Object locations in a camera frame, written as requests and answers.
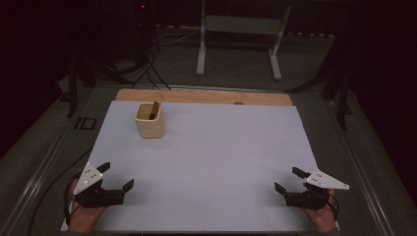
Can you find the makeup brush with gold ferrule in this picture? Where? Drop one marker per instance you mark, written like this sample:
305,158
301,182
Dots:
156,103

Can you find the person's left hand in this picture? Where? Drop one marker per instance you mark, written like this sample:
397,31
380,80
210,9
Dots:
83,218

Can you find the person's right hand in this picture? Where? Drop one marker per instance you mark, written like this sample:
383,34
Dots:
323,218

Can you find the beige square cup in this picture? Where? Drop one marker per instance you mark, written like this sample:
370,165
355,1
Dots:
150,128

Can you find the white table mat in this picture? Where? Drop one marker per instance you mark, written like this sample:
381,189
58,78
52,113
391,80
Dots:
209,170

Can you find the white metal stand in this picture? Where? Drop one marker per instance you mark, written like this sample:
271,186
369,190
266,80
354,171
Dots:
241,24

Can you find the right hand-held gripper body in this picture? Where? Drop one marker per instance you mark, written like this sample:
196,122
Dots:
311,193

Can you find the black tripod stand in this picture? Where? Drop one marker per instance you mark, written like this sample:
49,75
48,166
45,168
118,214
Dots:
72,88
341,95

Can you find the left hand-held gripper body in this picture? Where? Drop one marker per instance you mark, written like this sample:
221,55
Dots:
93,191

